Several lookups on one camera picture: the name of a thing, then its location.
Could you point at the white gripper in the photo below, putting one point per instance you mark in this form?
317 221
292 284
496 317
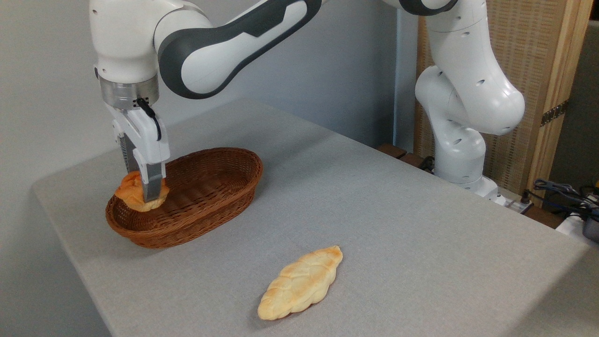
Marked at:
140 133

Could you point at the round orange bread roll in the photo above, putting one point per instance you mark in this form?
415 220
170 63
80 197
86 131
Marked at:
132 193

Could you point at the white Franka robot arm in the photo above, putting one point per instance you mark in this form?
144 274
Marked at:
468 93

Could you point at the brown wicker oval basket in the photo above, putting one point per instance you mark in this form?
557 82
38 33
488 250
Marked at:
206 196

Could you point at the long pale braided bread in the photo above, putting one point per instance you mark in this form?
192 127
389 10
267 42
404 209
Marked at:
299 285

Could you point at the grey tablecloth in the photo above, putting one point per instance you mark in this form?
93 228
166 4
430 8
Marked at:
374 224

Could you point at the wooden woven folding screen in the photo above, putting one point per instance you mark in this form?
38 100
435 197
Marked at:
533 47

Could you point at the metal screen hinge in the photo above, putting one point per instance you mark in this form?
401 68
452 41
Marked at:
554 113

